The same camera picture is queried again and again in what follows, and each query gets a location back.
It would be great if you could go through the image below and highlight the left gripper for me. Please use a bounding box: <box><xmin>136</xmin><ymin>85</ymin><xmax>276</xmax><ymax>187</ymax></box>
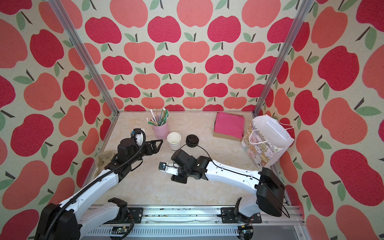
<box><xmin>127</xmin><ymin>139</ymin><xmax>163</xmax><ymax>165</ymax></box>

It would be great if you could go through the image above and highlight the white patterned gift bag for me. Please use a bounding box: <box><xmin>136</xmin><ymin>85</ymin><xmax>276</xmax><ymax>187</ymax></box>
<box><xmin>241</xmin><ymin>115</ymin><xmax>295</xmax><ymax>170</ymax></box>

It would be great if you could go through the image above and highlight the white paper coffee cup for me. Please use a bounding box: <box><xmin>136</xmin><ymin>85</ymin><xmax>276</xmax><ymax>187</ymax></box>
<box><xmin>171</xmin><ymin>175</ymin><xmax>188</xmax><ymax>184</ymax></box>

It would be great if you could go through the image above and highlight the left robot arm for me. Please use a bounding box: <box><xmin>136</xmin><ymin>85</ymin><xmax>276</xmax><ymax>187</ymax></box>
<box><xmin>35</xmin><ymin>136</ymin><xmax>163</xmax><ymax>240</ymax></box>

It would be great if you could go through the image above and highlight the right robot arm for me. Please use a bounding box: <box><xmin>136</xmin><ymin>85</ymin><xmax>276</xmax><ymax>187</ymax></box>
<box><xmin>159</xmin><ymin>149</ymin><xmax>290</xmax><ymax>223</ymax></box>

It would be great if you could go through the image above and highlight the pink straw holder cup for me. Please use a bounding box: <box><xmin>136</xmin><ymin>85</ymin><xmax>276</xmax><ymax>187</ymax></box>
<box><xmin>153</xmin><ymin>123</ymin><xmax>170</xmax><ymax>140</ymax></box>

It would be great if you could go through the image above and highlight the stack of white paper cups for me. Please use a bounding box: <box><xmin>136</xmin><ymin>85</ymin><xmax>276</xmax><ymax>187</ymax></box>
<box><xmin>167</xmin><ymin>132</ymin><xmax>182</xmax><ymax>152</ymax></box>

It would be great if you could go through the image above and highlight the stack of black lids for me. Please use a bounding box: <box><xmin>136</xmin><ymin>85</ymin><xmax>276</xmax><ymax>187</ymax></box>
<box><xmin>186</xmin><ymin>135</ymin><xmax>199</xmax><ymax>148</ymax></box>

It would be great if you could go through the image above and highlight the cardboard cup carrier stack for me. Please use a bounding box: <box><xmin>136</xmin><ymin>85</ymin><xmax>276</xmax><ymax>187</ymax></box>
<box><xmin>95</xmin><ymin>151</ymin><xmax>116</xmax><ymax>176</ymax></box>

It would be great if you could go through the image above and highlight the pink napkin stack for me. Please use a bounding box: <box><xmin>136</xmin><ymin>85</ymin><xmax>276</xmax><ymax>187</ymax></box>
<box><xmin>214</xmin><ymin>111</ymin><xmax>246</xmax><ymax>139</ymax></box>

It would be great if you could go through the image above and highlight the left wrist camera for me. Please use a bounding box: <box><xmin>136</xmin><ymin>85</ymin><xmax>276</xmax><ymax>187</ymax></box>
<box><xmin>132</xmin><ymin>131</ymin><xmax>144</xmax><ymax>146</ymax></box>

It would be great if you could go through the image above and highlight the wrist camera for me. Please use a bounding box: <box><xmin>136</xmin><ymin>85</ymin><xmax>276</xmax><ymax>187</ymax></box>
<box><xmin>132</xmin><ymin>131</ymin><xmax>144</xmax><ymax>146</ymax></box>
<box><xmin>159</xmin><ymin>162</ymin><xmax>179</xmax><ymax>176</ymax></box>

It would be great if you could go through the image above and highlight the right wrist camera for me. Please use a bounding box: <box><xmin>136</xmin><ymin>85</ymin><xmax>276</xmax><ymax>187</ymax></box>
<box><xmin>159</xmin><ymin>162</ymin><xmax>179</xmax><ymax>176</ymax></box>

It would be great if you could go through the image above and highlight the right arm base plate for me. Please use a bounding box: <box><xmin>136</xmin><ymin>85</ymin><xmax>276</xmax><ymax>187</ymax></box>
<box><xmin>218</xmin><ymin>207</ymin><xmax>262</xmax><ymax>224</ymax></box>

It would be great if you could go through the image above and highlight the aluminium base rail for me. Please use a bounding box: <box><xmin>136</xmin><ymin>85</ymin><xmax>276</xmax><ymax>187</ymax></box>
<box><xmin>85</xmin><ymin>205</ymin><xmax>311</xmax><ymax>240</ymax></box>

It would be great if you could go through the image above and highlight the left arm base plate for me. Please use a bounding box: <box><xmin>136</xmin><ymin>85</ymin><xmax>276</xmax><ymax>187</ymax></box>
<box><xmin>109</xmin><ymin>207</ymin><xmax>144</xmax><ymax>224</ymax></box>

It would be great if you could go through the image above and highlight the left frame post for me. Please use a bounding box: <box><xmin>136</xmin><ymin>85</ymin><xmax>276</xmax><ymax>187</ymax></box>
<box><xmin>49</xmin><ymin>1</ymin><xmax>120</xmax><ymax>117</ymax></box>

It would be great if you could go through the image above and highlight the frame post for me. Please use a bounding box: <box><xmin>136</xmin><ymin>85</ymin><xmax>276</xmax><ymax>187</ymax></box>
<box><xmin>49</xmin><ymin>1</ymin><xmax>120</xmax><ymax>117</ymax></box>
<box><xmin>252</xmin><ymin>0</ymin><xmax>315</xmax><ymax>117</ymax></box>

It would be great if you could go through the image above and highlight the right frame post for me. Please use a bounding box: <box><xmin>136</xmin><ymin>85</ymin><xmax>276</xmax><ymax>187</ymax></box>
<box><xmin>252</xmin><ymin>0</ymin><xmax>315</xmax><ymax>117</ymax></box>

